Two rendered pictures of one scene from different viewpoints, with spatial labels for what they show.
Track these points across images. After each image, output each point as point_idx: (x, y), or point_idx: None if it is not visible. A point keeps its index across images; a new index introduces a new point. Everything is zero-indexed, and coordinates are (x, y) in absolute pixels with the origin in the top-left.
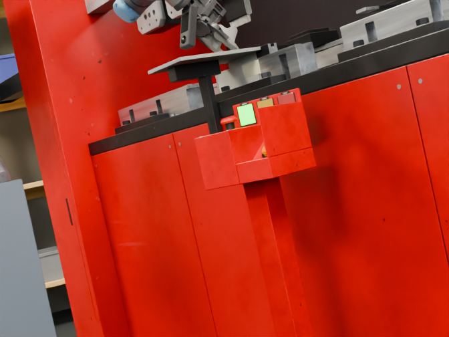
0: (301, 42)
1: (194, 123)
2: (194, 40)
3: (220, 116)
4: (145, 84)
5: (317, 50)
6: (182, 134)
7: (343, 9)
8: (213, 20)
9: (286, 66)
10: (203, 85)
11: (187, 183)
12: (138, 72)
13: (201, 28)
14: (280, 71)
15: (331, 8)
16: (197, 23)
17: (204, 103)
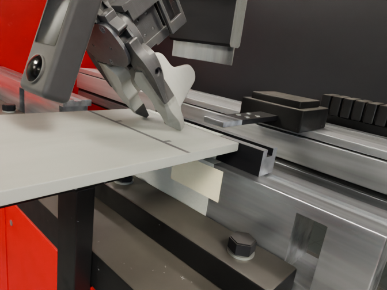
0: (277, 115)
1: (38, 226)
2: (68, 84)
3: (92, 285)
4: (33, 39)
5: (289, 130)
6: (16, 214)
7: (301, 56)
8: (145, 34)
9: (298, 235)
10: (67, 205)
11: (11, 282)
12: (27, 23)
13: (105, 46)
14: (281, 249)
15: (282, 46)
16: (97, 27)
17: (60, 241)
